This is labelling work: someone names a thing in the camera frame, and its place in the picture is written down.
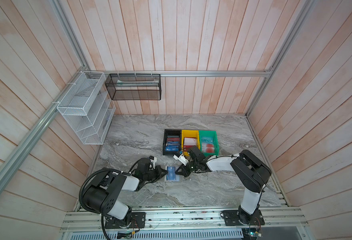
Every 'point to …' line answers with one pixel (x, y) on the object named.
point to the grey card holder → (171, 176)
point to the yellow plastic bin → (190, 133)
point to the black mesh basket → (134, 86)
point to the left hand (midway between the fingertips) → (168, 174)
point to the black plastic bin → (172, 141)
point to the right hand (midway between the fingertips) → (176, 172)
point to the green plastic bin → (208, 143)
